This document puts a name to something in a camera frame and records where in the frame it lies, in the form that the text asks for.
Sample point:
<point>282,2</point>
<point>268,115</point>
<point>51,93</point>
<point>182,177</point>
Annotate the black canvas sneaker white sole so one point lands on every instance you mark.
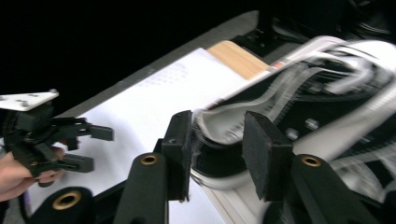
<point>327,93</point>

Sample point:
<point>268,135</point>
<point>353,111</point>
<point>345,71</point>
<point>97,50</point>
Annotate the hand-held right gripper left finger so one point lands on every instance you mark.
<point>177,155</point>

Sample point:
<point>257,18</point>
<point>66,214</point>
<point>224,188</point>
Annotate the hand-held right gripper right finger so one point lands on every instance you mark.
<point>264,155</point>

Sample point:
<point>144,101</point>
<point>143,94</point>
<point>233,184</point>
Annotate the white table sheet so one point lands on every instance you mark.
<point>155,93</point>

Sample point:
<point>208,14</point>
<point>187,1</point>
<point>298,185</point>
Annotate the black metal stand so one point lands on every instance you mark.
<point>264,34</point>

